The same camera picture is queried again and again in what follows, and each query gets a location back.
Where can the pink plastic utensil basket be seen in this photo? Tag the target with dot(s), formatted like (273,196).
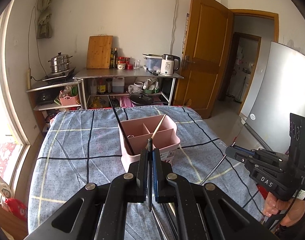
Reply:
(138,132)

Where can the silver metal chopstick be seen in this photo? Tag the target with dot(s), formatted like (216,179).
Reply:
(214,174)

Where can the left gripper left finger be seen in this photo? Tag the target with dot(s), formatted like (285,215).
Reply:
(114,197)

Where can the white plastic jug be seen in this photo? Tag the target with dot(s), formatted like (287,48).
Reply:
(118,84)

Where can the clear plastic container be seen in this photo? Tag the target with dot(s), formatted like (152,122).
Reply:
(153,62)

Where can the blue plaid tablecloth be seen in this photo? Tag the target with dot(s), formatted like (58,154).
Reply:
(84,147)

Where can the black induction cooker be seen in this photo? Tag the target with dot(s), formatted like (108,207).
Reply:
(59,76)

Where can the window frame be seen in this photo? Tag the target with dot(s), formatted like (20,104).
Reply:
(20,177)

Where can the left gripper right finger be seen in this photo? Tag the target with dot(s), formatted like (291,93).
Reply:
(173,188)

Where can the dark soy sauce bottle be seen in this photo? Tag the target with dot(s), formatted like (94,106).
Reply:
(115,58)

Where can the red lidded jar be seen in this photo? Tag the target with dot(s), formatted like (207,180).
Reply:
(121,63)

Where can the bamboo cutting board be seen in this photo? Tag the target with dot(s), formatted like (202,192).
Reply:
(99,52)

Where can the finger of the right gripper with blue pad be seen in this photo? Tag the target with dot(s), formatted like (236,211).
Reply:
(232,150)
(238,158)

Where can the stainless steel steamer pot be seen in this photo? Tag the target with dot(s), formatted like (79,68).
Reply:
(60,63)

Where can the glass cup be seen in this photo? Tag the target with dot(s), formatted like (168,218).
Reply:
(136,64)

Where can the pink storage basket on shelf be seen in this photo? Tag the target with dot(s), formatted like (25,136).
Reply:
(66,100)

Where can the wooden door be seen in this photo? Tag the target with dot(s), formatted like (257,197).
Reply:
(205,57)

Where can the wooden side shelf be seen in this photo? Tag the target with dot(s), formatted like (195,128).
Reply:
(44,99)

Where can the black frying pan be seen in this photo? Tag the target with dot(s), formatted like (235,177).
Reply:
(141,99)

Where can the light wooden chopstick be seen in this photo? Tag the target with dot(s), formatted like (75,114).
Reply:
(155,131)

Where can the grey refrigerator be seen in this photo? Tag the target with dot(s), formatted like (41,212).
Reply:
(281,93)

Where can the white electric kettle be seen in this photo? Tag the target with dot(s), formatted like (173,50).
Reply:
(170,64)

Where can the person's right hand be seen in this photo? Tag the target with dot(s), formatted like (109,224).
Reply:
(295,207)

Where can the hanging olive cloth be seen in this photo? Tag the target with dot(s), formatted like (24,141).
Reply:
(44,25)

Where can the metal kitchen shelf table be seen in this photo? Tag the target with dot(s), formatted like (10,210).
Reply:
(129,76)

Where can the black chopstick metal tip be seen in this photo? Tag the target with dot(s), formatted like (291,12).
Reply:
(160,228)

